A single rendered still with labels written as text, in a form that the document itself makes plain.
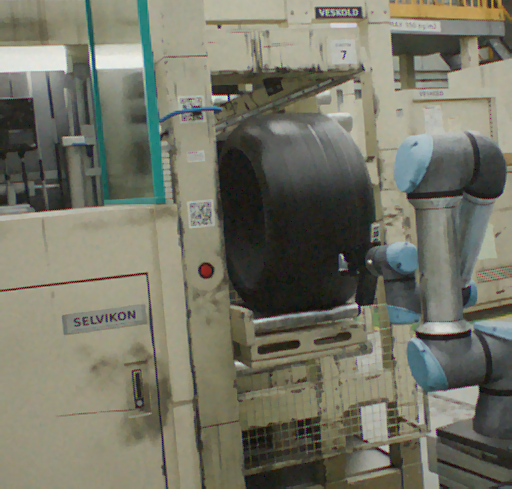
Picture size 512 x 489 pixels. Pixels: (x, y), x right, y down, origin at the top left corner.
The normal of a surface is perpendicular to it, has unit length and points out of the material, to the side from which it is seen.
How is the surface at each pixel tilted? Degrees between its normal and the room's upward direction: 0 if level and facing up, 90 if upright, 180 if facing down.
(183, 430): 90
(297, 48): 90
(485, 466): 90
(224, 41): 90
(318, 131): 40
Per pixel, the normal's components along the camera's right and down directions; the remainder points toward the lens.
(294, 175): 0.04, -0.30
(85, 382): 0.35, 0.03
